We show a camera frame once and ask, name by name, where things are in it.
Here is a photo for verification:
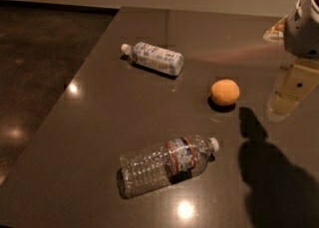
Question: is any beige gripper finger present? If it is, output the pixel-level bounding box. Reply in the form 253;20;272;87
270;93;299;115

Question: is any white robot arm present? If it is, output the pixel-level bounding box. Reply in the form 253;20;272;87
268;0;319;117

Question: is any snack package at table edge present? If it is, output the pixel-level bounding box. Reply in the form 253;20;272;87
263;16;287;43

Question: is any orange fruit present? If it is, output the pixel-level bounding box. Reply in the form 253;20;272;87
210;79;240;107

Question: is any white labelled small bottle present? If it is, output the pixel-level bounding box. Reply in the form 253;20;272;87
121;42;184;77

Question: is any clear plastic water bottle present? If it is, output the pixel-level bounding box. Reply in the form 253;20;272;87
117;135;220;199

